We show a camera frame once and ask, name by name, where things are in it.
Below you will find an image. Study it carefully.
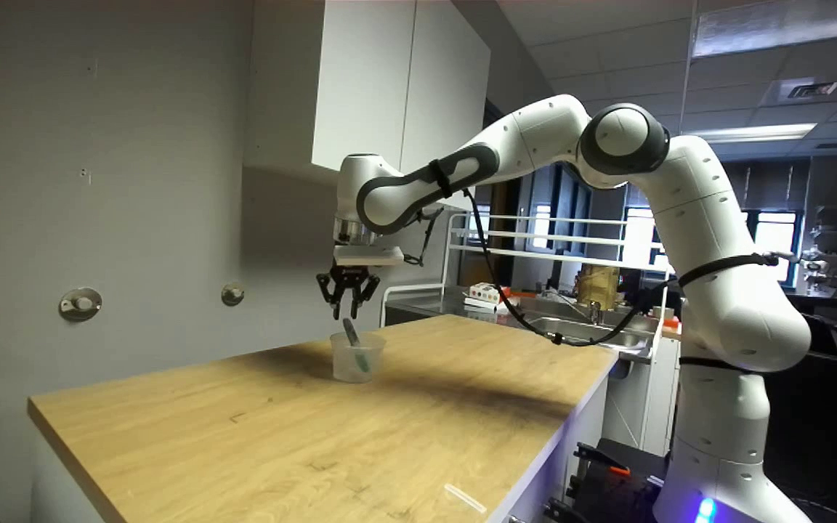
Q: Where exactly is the red and white box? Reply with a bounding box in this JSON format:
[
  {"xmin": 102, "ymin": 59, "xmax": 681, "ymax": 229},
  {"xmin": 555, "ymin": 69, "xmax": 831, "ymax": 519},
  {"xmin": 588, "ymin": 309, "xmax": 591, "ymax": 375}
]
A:
[{"xmin": 464, "ymin": 282, "xmax": 502, "ymax": 311}]

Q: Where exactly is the amber container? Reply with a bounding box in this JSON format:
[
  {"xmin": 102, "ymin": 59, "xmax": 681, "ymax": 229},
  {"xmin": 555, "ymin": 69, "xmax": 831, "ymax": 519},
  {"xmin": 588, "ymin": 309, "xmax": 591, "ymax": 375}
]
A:
[{"xmin": 577, "ymin": 264, "xmax": 620, "ymax": 310}]

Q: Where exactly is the translucent plastic cup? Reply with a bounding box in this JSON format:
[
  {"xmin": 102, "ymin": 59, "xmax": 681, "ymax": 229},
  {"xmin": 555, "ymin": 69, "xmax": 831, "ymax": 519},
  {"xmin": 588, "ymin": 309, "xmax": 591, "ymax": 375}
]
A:
[{"xmin": 329, "ymin": 331, "xmax": 388, "ymax": 384}]

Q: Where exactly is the window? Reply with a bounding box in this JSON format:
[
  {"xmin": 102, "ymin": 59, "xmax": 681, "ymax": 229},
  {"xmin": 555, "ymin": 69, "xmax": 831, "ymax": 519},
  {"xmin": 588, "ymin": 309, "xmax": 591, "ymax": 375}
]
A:
[{"xmin": 623, "ymin": 206, "xmax": 803, "ymax": 285}]

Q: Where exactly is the steel sink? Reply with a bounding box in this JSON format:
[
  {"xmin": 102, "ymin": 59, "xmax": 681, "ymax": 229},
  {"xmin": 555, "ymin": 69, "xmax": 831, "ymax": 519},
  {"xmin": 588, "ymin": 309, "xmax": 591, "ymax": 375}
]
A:
[{"xmin": 519, "ymin": 312, "xmax": 653, "ymax": 358}]

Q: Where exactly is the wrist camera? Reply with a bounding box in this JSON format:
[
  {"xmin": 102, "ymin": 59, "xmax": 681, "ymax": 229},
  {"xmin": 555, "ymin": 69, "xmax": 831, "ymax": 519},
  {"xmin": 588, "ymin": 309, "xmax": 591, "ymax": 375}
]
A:
[{"xmin": 333, "ymin": 246, "xmax": 405, "ymax": 267}]

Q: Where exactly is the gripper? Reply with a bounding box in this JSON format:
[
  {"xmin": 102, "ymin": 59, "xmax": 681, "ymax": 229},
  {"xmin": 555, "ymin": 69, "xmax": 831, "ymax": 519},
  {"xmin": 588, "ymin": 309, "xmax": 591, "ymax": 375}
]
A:
[{"xmin": 316, "ymin": 266, "xmax": 382, "ymax": 321}]

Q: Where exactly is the grey green pen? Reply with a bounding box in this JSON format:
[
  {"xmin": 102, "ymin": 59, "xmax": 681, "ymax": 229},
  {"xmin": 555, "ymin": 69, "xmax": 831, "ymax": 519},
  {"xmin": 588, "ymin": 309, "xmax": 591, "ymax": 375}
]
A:
[{"xmin": 342, "ymin": 317, "xmax": 373, "ymax": 374}]

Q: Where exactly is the white wall cabinet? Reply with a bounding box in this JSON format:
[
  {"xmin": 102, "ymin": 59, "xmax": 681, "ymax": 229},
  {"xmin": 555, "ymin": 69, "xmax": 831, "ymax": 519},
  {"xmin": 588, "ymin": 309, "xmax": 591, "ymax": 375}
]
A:
[{"xmin": 243, "ymin": 0, "xmax": 493, "ymax": 213}]

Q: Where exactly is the ceiling light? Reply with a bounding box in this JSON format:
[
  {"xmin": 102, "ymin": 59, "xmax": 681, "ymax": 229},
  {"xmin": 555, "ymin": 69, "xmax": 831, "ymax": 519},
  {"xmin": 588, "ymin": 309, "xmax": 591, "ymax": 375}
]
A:
[{"xmin": 680, "ymin": 123, "xmax": 819, "ymax": 144}]

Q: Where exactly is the black orange clamp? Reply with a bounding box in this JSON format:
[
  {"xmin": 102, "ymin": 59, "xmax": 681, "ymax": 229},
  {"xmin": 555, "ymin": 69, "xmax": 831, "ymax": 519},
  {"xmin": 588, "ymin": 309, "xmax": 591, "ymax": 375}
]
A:
[{"xmin": 573, "ymin": 442, "xmax": 633, "ymax": 479}]

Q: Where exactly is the ceiling air vent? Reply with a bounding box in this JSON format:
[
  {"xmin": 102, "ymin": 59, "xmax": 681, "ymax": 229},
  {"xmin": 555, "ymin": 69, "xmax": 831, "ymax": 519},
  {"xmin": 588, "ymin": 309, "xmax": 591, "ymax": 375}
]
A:
[{"xmin": 759, "ymin": 76, "xmax": 837, "ymax": 108}]

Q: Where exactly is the clear plastic strip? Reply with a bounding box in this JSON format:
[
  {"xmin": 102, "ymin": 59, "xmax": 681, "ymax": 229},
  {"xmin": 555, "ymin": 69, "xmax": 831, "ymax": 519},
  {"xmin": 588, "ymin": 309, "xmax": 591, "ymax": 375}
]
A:
[{"xmin": 444, "ymin": 482, "xmax": 489, "ymax": 515}]

